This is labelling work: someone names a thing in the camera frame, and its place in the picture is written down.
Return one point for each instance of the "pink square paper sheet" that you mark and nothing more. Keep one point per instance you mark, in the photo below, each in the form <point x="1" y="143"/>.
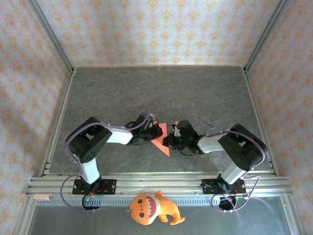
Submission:
<point x="163" y="128"/>

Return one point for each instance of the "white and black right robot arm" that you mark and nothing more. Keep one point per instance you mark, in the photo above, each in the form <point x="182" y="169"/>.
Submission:
<point x="242" y="147"/>

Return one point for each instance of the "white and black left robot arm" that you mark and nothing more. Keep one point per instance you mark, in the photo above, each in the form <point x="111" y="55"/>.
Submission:
<point x="119" y="137"/>

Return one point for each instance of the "orange shark plush toy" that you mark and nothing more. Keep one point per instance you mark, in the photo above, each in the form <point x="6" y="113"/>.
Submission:
<point x="144" y="210"/>

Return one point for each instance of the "small pink block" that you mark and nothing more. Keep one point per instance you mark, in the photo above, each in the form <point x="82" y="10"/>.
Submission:
<point x="42" y="197"/>

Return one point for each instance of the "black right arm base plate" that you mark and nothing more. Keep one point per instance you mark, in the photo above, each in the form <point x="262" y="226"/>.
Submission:
<point x="207" y="187"/>

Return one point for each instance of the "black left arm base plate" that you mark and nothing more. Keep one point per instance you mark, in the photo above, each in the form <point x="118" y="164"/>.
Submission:
<point x="110" y="187"/>

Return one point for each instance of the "aluminium table side rail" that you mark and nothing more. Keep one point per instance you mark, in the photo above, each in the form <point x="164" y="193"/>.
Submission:
<point x="255" y="105"/>
<point x="62" y="105"/>

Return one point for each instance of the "aluminium frame post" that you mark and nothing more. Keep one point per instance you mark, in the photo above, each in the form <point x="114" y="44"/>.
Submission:
<point x="52" y="36"/>
<point x="266" y="34"/>

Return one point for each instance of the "aluminium lower frame bar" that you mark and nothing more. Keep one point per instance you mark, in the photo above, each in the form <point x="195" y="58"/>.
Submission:
<point x="294" y="220"/>
<point x="23" y="220"/>

